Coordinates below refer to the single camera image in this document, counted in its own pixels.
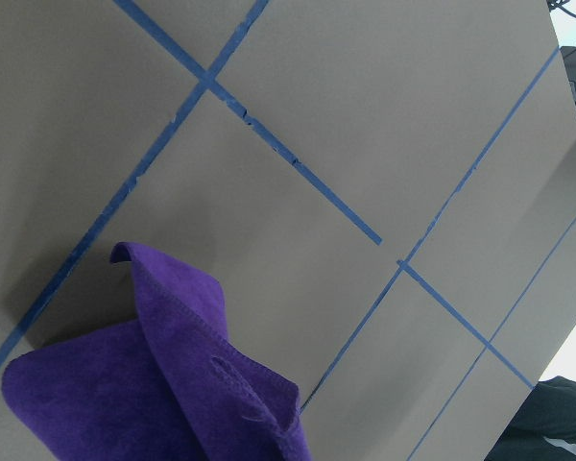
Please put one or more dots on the purple microfibre towel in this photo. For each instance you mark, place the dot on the purple microfibre towel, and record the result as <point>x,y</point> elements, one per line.
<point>167,385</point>

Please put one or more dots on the person in dark clothing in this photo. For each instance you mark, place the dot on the person in dark clothing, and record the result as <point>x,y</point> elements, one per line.
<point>544,426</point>

